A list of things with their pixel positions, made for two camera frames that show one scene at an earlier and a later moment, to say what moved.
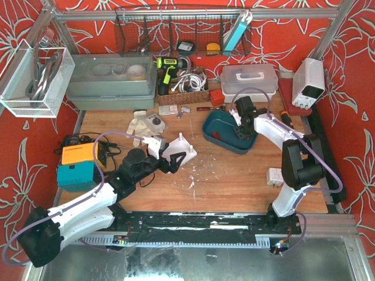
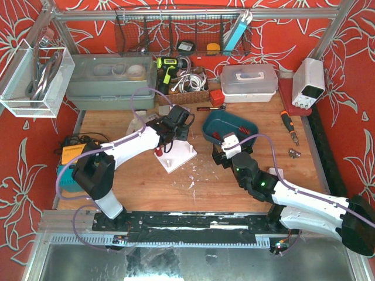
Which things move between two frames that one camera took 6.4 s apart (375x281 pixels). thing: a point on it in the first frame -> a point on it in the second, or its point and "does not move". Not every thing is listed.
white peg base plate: (178, 146) does not move
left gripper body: (165, 165) -> (181, 134)
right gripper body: (242, 129) -> (220, 156)
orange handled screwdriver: (286, 119) does not move
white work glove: (139, 127) does not move
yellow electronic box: (80, 152) does not move
